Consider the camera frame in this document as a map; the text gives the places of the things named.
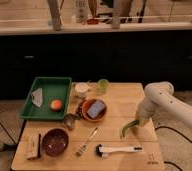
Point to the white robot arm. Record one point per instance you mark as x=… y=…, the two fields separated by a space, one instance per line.
x=160 y=94

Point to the blue sponge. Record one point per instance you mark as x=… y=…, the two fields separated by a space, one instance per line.
x=96 y=109

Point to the orange fruit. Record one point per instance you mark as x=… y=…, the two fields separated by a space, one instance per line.
x=56 y=105

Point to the white dish brush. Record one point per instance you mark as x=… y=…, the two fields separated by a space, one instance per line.
x=104 y=151

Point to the crumpled white cloth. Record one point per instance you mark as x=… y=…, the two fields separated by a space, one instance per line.
x=37 y=97

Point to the green plastic tray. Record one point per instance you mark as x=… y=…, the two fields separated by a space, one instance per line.
x=53 y=88

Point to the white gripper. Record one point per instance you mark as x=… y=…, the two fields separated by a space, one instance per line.
x=145 y=110

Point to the dark grapes bunch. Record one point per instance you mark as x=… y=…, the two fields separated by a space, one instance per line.
x=78 y=112

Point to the white cup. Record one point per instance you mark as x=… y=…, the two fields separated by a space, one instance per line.
x=81 y=89

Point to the green translucent cup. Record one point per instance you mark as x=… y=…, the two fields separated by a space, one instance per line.
x=103 y=85

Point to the small metal cup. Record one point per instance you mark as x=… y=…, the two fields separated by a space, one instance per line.
x=69 y=121

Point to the wooden block with black stick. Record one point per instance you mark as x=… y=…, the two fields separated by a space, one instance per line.
x=33 y=146

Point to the orange bowl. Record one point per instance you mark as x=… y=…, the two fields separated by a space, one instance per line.
x=86 y=106

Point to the metal fork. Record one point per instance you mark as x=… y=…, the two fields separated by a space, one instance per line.
x=80 y=151

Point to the dark maroon bowl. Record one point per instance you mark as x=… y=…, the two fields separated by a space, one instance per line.
x=55 y=142

